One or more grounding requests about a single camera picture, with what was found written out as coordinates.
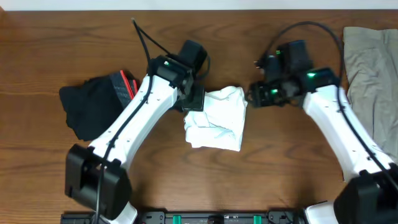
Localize black shorts red grey waistband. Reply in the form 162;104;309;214
59;70;140;141

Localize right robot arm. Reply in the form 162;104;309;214
248;68;397;223

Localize beige folded trousers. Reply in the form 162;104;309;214
343;27;397;162

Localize white t-shirt with print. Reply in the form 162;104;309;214
184;86;248;152

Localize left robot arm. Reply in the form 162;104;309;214
60;54;209;223

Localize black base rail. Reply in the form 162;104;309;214
60;210;308;224

